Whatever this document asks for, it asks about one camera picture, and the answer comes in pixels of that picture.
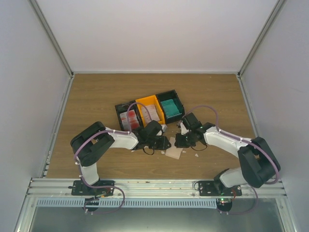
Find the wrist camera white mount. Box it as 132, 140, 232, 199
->
180, 122, 189, 135
161, 124, 167, 133

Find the left aluminium corner post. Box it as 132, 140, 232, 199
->
28, 0, 74, 78

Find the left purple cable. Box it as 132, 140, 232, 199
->
73, 101, 155, 189

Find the teal cards stack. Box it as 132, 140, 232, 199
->
161, 99, 181, 118

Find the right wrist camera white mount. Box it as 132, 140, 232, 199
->
180, 122, 189, 135

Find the black bin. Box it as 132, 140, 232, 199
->
156, 90, 185, 124
115, 101, 143, 131

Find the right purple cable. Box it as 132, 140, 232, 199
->
185, 104, 282, 185

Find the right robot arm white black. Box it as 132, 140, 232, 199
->
175, 113, 281, 196

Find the purple cable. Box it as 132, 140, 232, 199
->
185, 104, 282, 185
73, 101, 155, 189

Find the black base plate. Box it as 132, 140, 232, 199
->
197, 180, 242, 197
68, 180, 115, 197

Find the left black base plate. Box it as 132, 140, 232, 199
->
68, 180, 115, 197

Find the aluminium rail frame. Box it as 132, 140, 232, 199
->
26, 178, 287, 199

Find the grey slotted cable duct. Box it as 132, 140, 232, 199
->
37, 198, 217, 209

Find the aluminium corner post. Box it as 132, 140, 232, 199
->
28, 0, 74, 78
237, 0, 288, 78

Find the white pink cards stack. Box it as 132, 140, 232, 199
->
141, 104, 160, 124

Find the red white cards stack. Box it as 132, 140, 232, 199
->
120, 110, 140, 131

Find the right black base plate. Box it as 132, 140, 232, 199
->
197, 180, 242, 197

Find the right aluminium corner post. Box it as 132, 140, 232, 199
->
237, 0, 288, 78

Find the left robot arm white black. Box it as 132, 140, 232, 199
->
70, 120, 171, 195

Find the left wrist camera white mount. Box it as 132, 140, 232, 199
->
161, 124, 167, 133

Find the orange bin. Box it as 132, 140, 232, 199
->
136, 95, 165, 126

